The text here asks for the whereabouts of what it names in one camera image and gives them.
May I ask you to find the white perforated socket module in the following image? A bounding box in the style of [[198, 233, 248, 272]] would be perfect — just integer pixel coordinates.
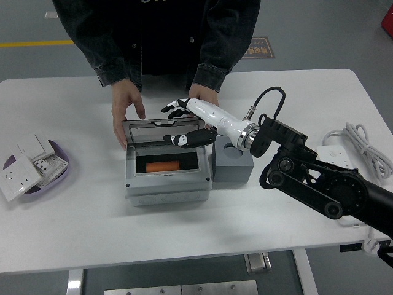
[[30, 152, 69, 189]]

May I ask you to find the grey metal base plate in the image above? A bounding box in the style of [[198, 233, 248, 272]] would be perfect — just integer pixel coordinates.
[[103, 285, 182, 295]]

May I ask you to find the person's left hand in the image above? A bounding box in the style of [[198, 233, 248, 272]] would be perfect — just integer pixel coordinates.
[[187, 83, 220, 108]]

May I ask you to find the brown floor sign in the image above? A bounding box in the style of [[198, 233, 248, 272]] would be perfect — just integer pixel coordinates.
[[241, 37, 276, 59]]

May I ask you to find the red object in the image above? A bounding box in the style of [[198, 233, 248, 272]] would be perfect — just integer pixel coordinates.
[[379, 6, 393, 39]]

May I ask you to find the person's torso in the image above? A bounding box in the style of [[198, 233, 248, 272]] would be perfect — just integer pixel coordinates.
[[51, 0, 262, 76]]

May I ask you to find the white table leg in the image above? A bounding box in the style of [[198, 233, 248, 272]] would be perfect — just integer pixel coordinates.
[[292, 248, 319, 295], [66, 269, 84, 295]]

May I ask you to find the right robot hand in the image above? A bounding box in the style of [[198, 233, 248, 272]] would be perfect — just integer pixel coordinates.
[[161, 97, 251, 149]]

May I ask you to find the grey metal table bracket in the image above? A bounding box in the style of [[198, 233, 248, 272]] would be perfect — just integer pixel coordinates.
[[244, 252, 273, 274]]

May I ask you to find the white power cord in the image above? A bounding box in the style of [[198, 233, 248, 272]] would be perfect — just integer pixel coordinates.
[[321, 122, 393, 256]]

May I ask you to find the grey junction box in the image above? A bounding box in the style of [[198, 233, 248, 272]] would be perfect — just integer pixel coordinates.
[[121, 118, 213, 207]]

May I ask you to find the person's right hand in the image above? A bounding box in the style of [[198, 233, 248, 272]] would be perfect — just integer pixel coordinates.
[[110, 80, 146, 151]]

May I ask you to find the purple tray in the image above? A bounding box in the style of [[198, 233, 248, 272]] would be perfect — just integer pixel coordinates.
[[2, 140, 72, 203]]

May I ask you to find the orange cylinder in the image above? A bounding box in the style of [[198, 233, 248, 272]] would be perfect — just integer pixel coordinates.
[[146, 160, 181, 173]]

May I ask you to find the white wall switch plate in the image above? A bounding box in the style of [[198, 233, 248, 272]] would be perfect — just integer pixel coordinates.
[[9, 134, 56, 160]]

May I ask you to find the grey cube with round hole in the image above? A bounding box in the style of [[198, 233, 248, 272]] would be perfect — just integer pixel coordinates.
[[211, 135, 255, 183]]

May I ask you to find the white wall socket plate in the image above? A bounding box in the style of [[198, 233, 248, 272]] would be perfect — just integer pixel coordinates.
[[0, 155, 42, 203]]

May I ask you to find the yellow floor tape line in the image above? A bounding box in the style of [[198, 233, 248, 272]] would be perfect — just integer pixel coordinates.
[[0, 39, 75, 49]]

